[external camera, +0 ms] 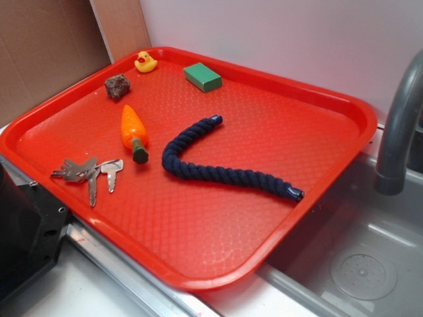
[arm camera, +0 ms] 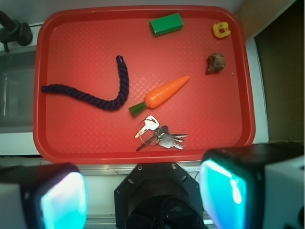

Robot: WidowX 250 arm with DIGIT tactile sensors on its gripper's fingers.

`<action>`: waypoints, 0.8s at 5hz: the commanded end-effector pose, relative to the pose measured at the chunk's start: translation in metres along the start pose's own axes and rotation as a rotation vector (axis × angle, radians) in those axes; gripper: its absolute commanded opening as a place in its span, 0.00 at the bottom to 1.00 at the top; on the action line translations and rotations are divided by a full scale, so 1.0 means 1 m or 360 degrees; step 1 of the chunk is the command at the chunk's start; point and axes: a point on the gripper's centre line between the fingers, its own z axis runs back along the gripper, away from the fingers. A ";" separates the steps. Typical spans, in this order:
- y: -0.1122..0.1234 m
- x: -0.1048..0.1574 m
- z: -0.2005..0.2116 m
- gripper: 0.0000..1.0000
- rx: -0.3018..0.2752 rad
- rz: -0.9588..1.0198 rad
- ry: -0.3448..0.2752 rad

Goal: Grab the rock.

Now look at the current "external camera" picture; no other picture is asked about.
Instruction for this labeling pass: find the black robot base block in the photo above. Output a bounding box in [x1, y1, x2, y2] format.
[1, 166, 69, 304]

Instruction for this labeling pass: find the brown rough rock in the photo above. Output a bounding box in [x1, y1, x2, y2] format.
[104, 74, 131, 101]

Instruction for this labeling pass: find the red plastic tray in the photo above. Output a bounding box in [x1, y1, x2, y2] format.
[1, 47, 377, 291]

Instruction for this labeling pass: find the green rectangular block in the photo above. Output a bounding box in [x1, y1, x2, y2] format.
[184, 63, 223, 92]

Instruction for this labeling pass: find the orange toy carrot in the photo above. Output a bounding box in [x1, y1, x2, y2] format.
[120, 104, 149, 164]

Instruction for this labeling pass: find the yellow rubber duck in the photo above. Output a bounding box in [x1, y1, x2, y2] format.
[134, 51, 158, 73]

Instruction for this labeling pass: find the silver key bunch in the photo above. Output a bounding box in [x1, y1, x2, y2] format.
[50, 157, 123, 207]

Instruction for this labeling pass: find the grey plastic sink basin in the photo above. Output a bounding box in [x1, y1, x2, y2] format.
[258, 155, 422, 316]

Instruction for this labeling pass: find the grey toy faucet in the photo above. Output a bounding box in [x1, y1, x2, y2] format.
[374, 52, 422, 195]

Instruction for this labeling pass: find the brown cardboard panel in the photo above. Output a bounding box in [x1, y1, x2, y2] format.
[1, 1, 151, 126]

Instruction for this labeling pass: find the dark blue rope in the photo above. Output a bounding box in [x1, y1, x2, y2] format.
[161, 114, 305, 202]

